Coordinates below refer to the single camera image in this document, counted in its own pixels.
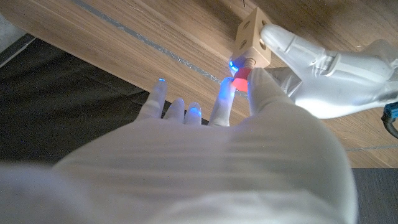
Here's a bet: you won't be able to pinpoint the black backdrop stand pole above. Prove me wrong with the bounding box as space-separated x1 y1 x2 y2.
0 33 37 68

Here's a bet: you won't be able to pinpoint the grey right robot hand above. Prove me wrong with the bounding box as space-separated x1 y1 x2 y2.
0 67 359 224

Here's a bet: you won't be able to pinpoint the red-headed wooden screw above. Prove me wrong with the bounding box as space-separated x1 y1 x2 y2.
231 57 257 93

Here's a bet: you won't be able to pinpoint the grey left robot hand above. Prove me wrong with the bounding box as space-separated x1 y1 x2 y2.
229 23 398 119

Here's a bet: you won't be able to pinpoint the black backdrop curtain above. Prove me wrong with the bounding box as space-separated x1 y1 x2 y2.
0 35 209 166

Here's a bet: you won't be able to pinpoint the wooden block with holes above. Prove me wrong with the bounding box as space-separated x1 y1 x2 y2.
231 6 273 69

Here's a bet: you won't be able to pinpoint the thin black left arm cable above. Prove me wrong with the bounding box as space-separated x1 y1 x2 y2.
381 102 398 139

